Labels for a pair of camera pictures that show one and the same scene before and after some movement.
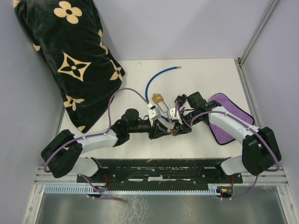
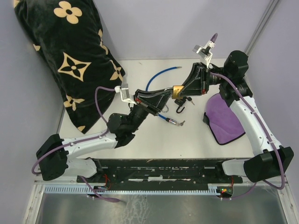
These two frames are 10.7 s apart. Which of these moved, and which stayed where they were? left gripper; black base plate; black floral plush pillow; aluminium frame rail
Moved: left gripper
Stayed: black floral plush pillow; black base plate; aluminium frame rail
